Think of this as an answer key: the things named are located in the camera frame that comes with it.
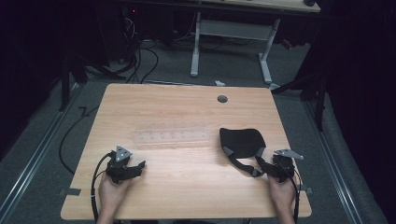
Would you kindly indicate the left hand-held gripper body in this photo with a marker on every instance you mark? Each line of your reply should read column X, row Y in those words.
column 120, row 169

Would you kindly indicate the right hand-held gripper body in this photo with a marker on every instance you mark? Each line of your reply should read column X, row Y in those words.
column 285, row 165

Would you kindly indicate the person's right hand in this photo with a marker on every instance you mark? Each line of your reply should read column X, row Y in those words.
column 282, row 194

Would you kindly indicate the person's left hand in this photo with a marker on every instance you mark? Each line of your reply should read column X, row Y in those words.
column 111, row 194

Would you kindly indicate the grey tape strip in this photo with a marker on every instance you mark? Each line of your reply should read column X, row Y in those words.
column 71, row 192
column 306, row 189

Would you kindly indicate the clear plastic ruler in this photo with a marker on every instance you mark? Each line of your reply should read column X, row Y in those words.
column 171, row 136

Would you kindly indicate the black metal stand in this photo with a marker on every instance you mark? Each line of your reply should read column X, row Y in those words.
column 65, row 84
column 319, row 99

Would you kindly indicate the dark round table grommet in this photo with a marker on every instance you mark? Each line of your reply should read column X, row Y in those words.
column 222, row 99

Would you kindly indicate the white paper scrap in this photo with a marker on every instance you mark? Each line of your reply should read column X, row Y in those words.
column 219, row 83

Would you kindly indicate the small red object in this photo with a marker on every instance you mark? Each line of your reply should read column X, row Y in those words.
column 287, row 44

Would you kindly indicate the white-framed desk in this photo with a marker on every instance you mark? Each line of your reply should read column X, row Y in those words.
column 233, row 29

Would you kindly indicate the metal floor rail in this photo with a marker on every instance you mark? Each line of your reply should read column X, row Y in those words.
column 333, row 158
column 34, row 155

